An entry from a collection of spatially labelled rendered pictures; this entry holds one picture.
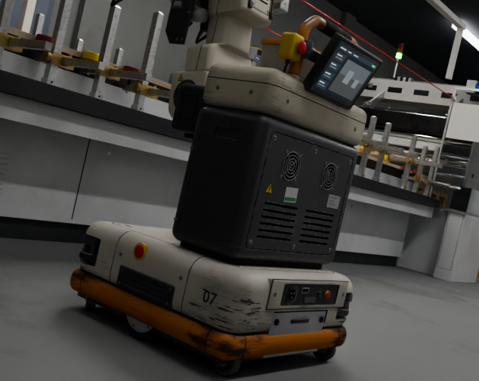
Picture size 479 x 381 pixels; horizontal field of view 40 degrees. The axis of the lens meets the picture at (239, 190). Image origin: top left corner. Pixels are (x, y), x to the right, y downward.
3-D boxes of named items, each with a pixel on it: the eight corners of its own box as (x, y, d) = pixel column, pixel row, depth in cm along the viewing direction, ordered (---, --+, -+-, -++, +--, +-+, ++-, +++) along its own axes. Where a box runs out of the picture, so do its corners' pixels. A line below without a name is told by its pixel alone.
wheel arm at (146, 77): (150, 84, 278) (152, 74, 278) (144, 82, 276) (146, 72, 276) (87, 75, 305) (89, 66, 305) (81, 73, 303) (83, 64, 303)
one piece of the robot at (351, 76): (348, 128, 206) (391, 66, 200) (285, 102, 178) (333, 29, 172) (325, 109, 212) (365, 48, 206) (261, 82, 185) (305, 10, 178)
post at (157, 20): (141, 113, 311) (164, 13, 309) (136, 111, 308) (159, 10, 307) (137, 112, 313) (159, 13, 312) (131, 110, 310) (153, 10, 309)
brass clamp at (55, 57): (74, 70, 276) (77, 59, 276) (47, 62, 266) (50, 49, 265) (66, 69, 280) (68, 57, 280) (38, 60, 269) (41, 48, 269)
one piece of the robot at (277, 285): (344, 308, 205) (350, 281, 205) (267, 311, 173) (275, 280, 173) (338, 305, 207) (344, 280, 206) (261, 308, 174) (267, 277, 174)
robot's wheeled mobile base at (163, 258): (346, 352, 212) (364, 277, 212) (222, 371, 163) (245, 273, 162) (196, 292, 254) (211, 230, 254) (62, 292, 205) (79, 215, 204)
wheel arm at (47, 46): (50, 54, 239) (54, 42, 239) (43, 51, 237) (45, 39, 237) (-11, 47, 266) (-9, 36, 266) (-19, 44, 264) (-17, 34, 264)
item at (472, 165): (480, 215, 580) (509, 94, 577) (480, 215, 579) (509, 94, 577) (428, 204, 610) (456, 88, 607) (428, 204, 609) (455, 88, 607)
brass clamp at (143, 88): (158, 99, 315) (160, 89, 315) (137, 92, 305) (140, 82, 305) (149, 98, 319) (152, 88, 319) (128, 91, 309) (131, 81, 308)
